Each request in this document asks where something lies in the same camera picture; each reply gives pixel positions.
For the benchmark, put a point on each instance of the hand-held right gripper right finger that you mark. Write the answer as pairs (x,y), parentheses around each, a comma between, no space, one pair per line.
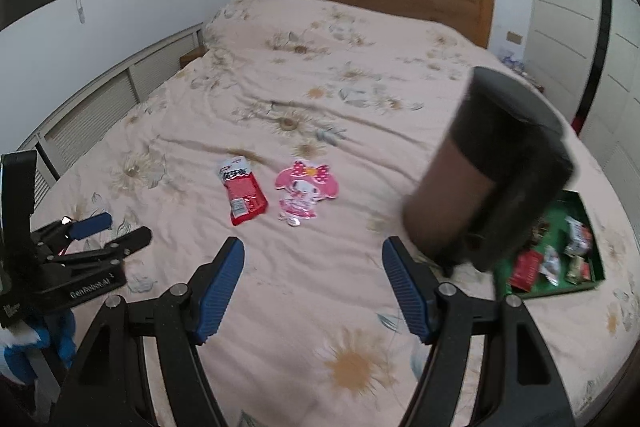
(407,292)

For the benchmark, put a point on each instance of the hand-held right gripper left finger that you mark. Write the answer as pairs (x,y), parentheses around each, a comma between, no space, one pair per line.
(220,292)

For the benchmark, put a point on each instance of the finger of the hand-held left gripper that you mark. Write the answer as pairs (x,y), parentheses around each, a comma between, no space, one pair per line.
(130,239)
(90,224)

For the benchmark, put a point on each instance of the red square snack packet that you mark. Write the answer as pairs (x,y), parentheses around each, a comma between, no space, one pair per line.
(525,271)

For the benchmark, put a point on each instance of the dark brown cylindrical tumbler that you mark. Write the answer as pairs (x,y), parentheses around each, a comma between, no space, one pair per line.
(480,147)

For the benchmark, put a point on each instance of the green gift box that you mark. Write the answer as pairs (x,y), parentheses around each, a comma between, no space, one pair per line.
(560,207)

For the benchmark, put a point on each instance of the floral bed blanket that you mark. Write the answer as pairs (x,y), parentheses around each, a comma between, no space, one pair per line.
(325,257)

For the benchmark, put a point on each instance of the long red snack packet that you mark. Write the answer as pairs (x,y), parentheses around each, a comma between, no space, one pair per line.
(242,192)

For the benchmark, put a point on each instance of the white slatted radiator cover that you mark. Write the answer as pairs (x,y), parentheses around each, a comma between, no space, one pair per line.
(100,107)

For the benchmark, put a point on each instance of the pink cartoon snack packet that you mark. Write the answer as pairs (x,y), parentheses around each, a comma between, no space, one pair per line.
(302,192)

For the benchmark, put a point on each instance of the dark small snack packet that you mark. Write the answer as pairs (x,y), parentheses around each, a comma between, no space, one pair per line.
(541,229)

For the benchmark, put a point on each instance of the beige green snack packet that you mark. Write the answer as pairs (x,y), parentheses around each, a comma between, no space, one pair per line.
(577,269)

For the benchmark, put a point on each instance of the red and white snack packet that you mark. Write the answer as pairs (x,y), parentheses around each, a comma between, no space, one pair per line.
(577,234)

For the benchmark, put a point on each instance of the bedside clutter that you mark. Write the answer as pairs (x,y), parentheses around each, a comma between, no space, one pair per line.
(515,64)

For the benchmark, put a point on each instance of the white wardrobe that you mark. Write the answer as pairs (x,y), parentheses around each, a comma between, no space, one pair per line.
(560,7)

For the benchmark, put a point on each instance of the wall switch plate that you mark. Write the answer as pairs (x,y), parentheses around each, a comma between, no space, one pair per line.
(514,38)

